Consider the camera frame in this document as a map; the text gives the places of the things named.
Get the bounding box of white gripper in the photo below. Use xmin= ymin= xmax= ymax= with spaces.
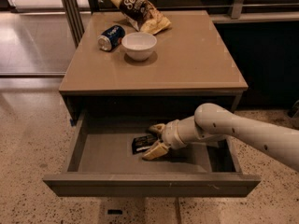
xmin=142 ymin=119 xmax=186 ymax=161

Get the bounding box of black rxbar chocolate bar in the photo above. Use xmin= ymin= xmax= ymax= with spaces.
xmin=132 ymin=134 xmax=157 ymax=154

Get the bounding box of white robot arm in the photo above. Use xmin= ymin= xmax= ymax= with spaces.
xmin=143 ymin=103 xmax=299 ymax=171

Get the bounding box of open grey top drawer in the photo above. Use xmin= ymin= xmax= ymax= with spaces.
xmin=43 ymin=113 xmax=261 ymax=197

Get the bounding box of grey drawer cabinet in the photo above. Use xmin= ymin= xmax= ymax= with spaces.
xmin=59 ymin=10 xmax=248 ymax=120

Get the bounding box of metal floor outlet plate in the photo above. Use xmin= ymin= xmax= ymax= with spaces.
xmin=97 ymin=197 xmax=146 ymax=224

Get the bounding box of white ceramic bowl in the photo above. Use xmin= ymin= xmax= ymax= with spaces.
xmin=121 ymin=32 xmax=157 ymax=61

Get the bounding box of blue pepsi soda can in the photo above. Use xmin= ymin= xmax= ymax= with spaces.
xmin=97 ymin=25 xmax=125 ymax=51

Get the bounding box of black yellow chip bag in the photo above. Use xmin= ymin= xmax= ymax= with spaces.
xmin=110 ymin=0 xmax=171 ymax=35

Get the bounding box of metal railing frame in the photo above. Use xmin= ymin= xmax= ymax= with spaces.
xmin=62 ymin=0 xmax=299 ymax=44

